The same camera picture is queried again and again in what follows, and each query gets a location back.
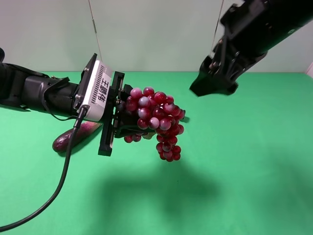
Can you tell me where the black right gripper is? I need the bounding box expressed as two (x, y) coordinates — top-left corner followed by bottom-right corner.
(189, 44), (266, 97)

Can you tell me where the black camera cable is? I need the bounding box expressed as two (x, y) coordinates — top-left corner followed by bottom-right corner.
(0, 104), (91, 233)

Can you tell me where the purple eggplant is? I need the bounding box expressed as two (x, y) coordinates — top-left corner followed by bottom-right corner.
(52, 121), (102, 153)

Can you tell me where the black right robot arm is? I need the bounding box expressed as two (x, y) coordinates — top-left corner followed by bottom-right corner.
(189, 0), (313, 96)

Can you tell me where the green table cloth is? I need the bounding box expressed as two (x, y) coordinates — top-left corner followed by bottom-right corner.
(9, 72), (313, 235)

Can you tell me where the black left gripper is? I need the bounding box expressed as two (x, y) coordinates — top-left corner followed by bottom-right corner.
(97, 71), (134, 157)

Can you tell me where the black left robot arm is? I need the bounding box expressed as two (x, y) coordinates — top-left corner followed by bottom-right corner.
(0, 54), (137, 156)

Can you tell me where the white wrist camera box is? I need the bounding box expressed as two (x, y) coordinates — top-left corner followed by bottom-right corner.
(74, 53), (113, 122)

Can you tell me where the red grape bunch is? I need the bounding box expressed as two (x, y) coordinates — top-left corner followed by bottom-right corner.
(124, 87), (185, 162)

